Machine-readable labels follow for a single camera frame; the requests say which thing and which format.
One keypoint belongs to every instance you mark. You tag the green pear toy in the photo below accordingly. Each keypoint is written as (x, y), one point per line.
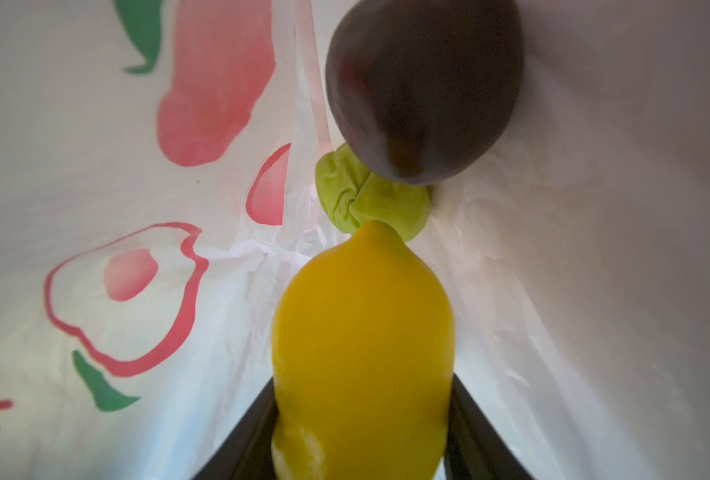
(351, 195)

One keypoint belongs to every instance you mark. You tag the yellow lemon toy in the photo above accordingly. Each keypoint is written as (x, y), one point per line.
(363, 349)

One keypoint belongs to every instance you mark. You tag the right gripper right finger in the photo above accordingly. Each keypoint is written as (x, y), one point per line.
(474, 450)

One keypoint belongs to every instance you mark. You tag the pink plastic fruit-print bag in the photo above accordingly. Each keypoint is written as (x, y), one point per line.
(157, 195)

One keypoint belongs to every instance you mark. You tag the dark purple mangosteen toy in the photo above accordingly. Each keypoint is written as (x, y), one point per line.
(422, 89)

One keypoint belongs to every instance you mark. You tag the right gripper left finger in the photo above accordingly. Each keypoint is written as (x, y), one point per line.
(246, 453)

